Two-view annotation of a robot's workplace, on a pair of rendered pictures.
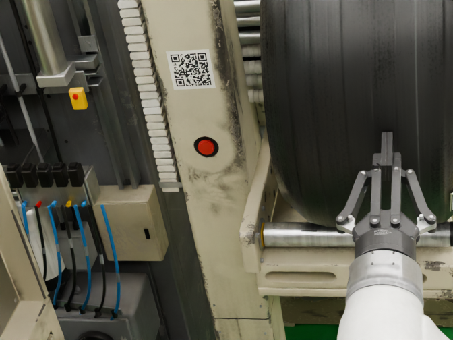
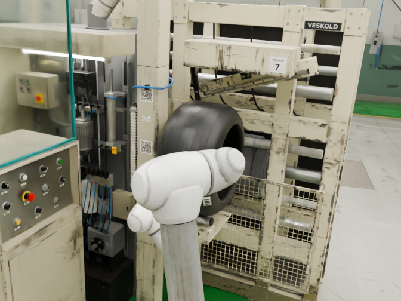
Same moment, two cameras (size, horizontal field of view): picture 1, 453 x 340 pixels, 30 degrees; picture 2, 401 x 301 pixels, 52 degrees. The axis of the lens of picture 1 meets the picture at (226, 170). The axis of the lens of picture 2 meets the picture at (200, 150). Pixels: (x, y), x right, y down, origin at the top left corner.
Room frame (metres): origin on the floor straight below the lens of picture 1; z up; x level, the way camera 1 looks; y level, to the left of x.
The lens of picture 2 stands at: (-0.81, -0.50, 1.94)
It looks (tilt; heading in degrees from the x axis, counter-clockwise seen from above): 19 degrees down; 6
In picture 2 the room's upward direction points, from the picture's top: 3 degrees clockwise
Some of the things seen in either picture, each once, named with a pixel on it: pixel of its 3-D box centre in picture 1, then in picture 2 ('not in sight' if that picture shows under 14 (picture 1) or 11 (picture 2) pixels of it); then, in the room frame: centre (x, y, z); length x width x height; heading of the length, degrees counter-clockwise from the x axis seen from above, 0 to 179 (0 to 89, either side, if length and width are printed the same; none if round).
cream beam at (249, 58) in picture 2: not in sight; (241, 57); (1.55, -0.44, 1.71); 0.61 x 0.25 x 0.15; 74
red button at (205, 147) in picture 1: (206, 146); not in sight; (1.29, 0.03, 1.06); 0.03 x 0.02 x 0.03; 74
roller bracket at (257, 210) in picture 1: (265, 188); not in sight; (1.35, -0.07, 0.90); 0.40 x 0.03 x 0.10; 164
